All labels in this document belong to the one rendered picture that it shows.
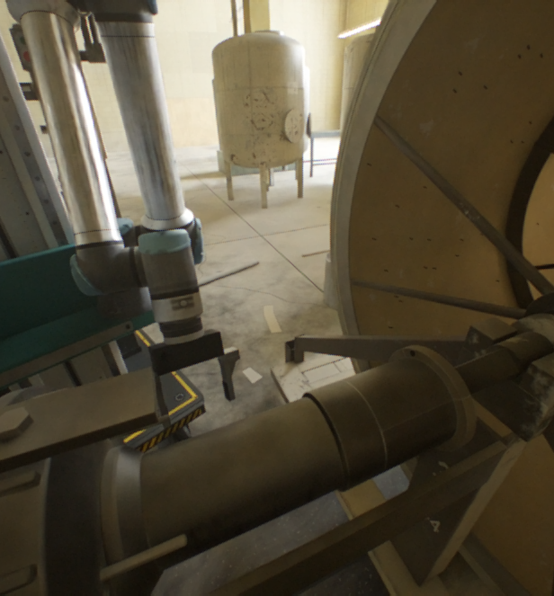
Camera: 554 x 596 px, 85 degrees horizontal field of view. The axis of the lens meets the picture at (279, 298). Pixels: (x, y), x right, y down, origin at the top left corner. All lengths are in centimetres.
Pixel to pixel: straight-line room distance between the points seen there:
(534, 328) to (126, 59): 92
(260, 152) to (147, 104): 396
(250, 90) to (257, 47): 46
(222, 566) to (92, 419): 111
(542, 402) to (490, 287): 131
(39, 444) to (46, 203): 92
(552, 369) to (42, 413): 59
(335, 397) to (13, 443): 28
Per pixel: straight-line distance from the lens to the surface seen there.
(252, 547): 134
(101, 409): 27
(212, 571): 133
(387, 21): 104
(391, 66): 100
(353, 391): 38
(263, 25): 940
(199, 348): 62
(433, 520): 90
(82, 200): 73
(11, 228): 118
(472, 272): 177
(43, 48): 82
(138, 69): 87
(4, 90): 112
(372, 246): 134
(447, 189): 85
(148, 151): 89
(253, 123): 477
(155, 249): 58
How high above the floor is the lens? 125
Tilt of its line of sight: 31 degrees down
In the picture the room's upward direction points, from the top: 2 degrees counter-clockwise
